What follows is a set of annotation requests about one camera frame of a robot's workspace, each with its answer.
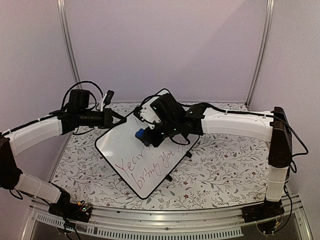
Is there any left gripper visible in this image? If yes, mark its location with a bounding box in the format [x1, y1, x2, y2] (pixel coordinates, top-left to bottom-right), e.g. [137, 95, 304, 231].
[78, 108, 127, 130]

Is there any blue whiteboard eraser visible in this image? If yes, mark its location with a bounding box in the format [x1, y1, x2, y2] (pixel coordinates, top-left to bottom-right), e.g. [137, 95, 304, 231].
[135, 128, 145, 140]

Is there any white whiteboard black frame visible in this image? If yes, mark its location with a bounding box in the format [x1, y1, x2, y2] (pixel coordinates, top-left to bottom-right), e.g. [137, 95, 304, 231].
[94, 87, 201, 200]

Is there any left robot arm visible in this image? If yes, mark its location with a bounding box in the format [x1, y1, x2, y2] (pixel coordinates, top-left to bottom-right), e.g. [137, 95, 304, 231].
[0, 83, 127, 217]

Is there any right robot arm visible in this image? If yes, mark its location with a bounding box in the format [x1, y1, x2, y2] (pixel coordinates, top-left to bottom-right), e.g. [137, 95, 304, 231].
[134, 93, 297, 218]

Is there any floral patterned table mat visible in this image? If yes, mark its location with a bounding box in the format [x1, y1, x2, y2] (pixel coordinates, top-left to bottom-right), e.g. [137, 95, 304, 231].
[48, 101, 288, 211]

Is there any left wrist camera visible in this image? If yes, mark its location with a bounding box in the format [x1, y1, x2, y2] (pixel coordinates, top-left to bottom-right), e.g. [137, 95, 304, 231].
[97, 90, 115, 112]

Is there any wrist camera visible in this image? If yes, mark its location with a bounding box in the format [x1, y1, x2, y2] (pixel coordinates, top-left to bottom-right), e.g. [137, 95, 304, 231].
[97, 90, 115, 112]
[133, 103, 161, 129]

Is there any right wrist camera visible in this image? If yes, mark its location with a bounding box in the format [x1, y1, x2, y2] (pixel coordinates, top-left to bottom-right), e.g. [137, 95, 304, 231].
[133, 103, 161, 129]

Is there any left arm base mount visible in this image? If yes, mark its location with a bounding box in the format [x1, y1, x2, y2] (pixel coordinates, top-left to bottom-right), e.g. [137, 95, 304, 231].
[48, 198, 93, 223]

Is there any front aluminium rail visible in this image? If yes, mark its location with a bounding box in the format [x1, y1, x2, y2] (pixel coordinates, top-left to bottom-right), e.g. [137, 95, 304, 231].
[21, 194, 316, 240]

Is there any left aluminium corner post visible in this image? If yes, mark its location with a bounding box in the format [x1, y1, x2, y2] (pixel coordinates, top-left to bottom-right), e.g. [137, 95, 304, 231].
[56, 0, 81, 83]

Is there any aluminium corner post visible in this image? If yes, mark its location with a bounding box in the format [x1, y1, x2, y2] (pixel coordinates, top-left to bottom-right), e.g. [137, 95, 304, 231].
[56, 0, 81, 83]
[245, 0, 275, 109]

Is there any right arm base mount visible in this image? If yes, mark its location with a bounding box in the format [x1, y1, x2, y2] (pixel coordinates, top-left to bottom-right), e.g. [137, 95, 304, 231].
[241, 199, 285, 235]

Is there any right aluminium corner post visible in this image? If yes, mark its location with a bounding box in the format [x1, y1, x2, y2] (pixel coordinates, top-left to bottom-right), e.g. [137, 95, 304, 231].
[245, 0, 275, 109]

